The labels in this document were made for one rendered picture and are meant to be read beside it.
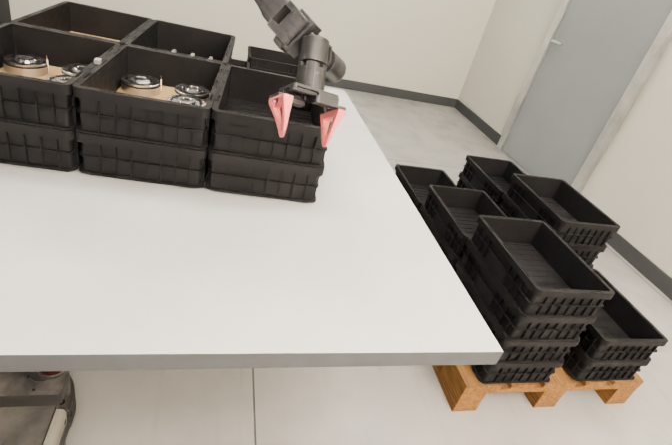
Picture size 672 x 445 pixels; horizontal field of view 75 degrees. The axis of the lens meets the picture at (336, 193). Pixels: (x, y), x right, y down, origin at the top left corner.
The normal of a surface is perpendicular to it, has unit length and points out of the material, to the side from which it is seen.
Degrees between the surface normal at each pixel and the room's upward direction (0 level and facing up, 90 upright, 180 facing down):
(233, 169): 90
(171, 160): 90
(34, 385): 0
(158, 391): 0
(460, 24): 90
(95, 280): 0
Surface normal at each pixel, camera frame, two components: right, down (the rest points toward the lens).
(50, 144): 0.12, 0.52
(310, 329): 0.22, -0.84
